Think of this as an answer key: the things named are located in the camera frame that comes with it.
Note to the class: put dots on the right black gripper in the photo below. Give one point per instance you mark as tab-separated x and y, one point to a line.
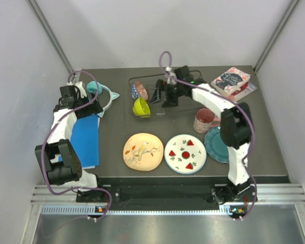
170	101

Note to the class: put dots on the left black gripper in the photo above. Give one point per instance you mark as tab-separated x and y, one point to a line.
93	109

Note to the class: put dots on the black wire dish rack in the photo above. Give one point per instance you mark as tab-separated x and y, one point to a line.
149	82

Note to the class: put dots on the lime green bowl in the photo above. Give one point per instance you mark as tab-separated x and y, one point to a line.
141	108

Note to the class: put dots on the beige bird plate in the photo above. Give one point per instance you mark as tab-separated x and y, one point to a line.
143	152

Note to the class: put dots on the blue white patterned bowl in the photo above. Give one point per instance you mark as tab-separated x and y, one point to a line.
134	92

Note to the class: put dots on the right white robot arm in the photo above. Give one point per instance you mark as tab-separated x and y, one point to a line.
236	129

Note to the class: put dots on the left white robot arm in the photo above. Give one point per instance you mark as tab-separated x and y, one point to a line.
57	159

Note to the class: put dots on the teal cat-ear headphones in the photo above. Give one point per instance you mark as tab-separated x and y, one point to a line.
104	92

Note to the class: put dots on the blue folder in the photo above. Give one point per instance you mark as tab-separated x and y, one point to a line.
85	141

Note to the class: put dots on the pink floral mug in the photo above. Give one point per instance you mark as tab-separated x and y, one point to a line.
205	120

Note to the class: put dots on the white watermelon plate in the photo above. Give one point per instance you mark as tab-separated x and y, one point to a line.
185	154

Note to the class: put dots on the floral cover book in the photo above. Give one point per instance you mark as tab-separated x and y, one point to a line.
231	82

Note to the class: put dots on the teal scalloped plate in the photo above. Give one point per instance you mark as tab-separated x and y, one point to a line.
215	147

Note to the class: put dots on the lower pink book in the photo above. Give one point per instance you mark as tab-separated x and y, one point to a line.
243	91

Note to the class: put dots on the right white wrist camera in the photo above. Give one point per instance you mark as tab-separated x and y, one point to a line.
171	76

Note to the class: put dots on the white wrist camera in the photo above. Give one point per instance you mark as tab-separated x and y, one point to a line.
171	76
81	88

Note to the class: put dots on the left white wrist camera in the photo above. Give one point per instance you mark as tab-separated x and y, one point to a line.
81	88

